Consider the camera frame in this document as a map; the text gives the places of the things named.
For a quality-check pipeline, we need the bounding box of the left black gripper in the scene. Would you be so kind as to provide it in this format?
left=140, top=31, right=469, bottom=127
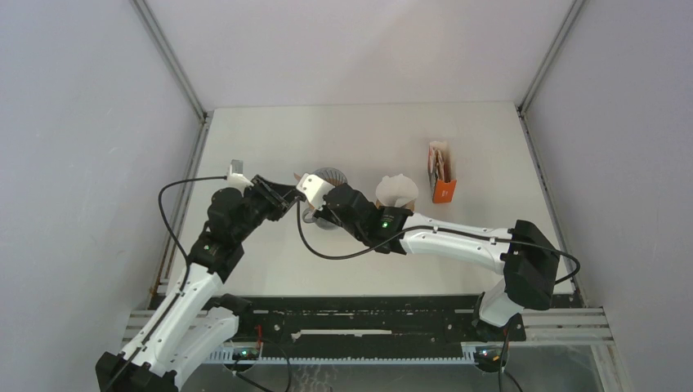
left=233, top=175, right=298, bottom=243

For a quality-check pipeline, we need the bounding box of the grey ribbed dripper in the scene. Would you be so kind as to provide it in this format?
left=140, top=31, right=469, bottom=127
left=312, top=167, right=348, bottom=187

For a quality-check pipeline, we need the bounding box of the grey glass carafe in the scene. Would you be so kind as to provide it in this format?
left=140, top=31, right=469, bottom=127
left=301, top=206, right=339, bottom=230

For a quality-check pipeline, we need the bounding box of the white paper coffee filter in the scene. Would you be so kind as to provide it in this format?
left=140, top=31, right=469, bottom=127
left=375, top=174, right=419, bottom=211

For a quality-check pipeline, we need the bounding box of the small wooden dripper ring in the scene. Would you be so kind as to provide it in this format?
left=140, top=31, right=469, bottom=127
left=376, top=198, right=417, bottom=212

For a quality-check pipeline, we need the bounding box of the orange coffee filter box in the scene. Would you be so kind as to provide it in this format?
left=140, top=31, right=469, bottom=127
left=427, top=141, right=457, bottom=204

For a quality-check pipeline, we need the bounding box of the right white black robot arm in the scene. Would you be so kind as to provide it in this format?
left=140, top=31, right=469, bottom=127
left=306, top=184, right=561, bottom=340

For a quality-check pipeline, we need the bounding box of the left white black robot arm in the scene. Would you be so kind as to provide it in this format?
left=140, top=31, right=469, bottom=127
left=96, top=176, right=306, bottom=391

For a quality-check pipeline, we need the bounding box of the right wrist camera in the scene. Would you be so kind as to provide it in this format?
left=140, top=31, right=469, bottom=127
left=296, top=173, right=335, bottom=211

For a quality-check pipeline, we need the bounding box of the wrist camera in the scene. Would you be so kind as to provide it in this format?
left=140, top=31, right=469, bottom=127
left=296, top=173, right=335, bottom=211
left=226, top=159, right=253, bottom=192

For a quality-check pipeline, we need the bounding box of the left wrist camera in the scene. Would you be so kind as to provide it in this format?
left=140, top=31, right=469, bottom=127
left=226, top=159, right=253, bottom=192

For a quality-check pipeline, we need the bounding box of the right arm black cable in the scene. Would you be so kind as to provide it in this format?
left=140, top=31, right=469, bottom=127
left=294, top=200, right=581, bottom=392

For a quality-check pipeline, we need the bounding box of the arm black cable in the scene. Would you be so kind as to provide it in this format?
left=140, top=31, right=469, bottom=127
left=105, top=176, right=229, bottom=392
left=294, top=200, right=581, bottom=392

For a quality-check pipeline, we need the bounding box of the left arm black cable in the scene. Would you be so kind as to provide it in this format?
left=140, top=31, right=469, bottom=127
left=105, top=176, right=229, bottom=392

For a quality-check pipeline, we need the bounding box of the black mounting base plate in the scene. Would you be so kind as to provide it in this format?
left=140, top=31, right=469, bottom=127
left=233, top=295, right=527, bottom=354

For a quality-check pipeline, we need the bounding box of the white cable duct strip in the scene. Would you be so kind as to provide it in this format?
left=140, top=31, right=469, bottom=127
left=203, top=346, right=477, bottom=365

